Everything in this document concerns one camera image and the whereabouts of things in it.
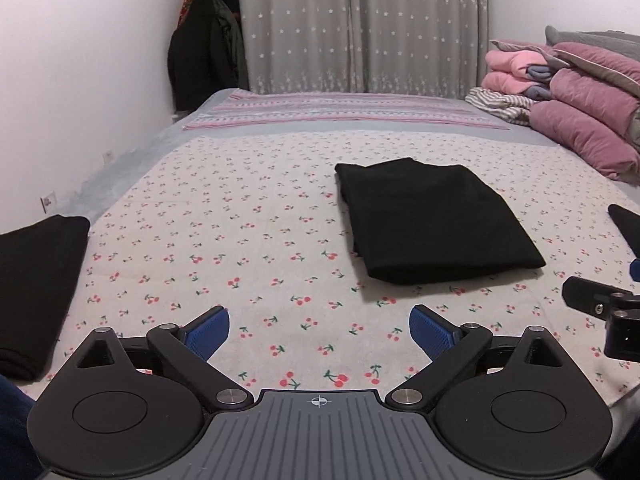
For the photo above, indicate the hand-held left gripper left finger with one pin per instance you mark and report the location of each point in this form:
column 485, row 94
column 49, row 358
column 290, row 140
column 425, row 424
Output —
column 207, row 331

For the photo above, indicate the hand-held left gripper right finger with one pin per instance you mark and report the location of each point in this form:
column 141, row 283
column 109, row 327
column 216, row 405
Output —
column 430, row 331

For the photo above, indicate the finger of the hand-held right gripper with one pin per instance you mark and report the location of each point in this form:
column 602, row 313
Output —
column 585, row 295
column 635, row 271

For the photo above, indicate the black pants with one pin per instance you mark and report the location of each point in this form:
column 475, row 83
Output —
column 430, row 220

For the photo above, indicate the black cloth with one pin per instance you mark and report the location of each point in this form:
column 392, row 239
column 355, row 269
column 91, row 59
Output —
column 629, row 227

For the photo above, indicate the cherry print sheet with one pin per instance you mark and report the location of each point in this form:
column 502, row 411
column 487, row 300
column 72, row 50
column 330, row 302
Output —
column 250, row 220

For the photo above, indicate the pile of pink bedding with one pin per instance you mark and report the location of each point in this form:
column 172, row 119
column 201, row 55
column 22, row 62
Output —
column 580, row 135

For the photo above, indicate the black folded garment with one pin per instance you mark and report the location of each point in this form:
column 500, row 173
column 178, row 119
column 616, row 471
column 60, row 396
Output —
column 40, row 285

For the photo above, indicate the mauve velvet pillow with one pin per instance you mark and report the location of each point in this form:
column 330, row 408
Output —
column 605, row 62
column 595, row 95

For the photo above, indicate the blue grey folded garment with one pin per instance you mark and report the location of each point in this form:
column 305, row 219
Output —
column 540, row 80

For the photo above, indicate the person's leg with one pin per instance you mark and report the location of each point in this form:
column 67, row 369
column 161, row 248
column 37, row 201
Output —
column 15, row 435

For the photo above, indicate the pink folded garment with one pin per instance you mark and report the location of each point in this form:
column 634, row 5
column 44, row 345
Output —
column 512, row 61
column 510, row 84

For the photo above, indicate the pink striped sheet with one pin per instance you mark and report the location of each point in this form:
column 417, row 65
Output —
column 345, row 110

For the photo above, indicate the grey pillow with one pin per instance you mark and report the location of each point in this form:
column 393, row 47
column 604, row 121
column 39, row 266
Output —
column 590, row 37

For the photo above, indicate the black hanging coat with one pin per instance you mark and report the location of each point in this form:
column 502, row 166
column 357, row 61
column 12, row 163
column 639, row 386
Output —
column 197, row 60

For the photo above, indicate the grey hanging jacket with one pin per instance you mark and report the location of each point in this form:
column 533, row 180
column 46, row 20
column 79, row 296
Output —
column 235, row 45

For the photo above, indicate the grey star print curtain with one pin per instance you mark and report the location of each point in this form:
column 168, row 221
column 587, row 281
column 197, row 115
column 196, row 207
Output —
column 360, row 25

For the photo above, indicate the red hanging garment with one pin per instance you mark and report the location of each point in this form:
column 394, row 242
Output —
column 189, row 0

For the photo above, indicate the white wall socket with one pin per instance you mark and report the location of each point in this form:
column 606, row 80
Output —
column 107, row 155
column 47, row 203

